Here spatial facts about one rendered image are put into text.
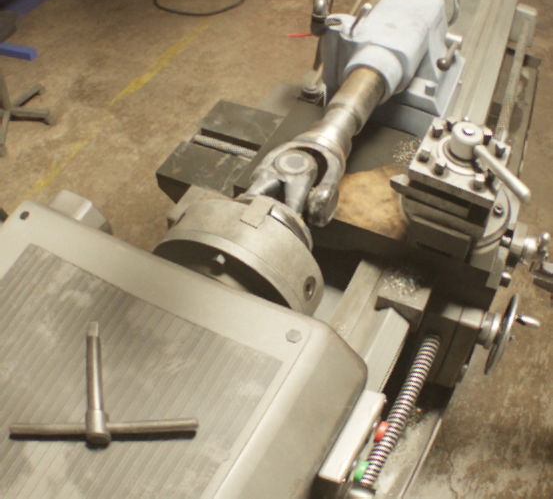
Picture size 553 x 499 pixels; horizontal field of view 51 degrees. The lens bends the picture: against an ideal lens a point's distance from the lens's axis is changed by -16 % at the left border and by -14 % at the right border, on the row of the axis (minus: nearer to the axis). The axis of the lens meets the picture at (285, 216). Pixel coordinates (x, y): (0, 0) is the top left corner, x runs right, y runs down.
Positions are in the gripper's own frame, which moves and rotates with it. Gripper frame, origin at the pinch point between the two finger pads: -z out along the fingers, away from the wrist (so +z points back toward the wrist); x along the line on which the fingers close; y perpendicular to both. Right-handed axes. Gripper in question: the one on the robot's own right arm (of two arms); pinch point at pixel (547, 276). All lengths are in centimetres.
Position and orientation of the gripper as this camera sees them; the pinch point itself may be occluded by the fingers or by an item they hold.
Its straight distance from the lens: 151.4
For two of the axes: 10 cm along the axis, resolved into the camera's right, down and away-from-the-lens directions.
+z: 9.0, 3.1, -2.9
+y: 4.2, -7.2, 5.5
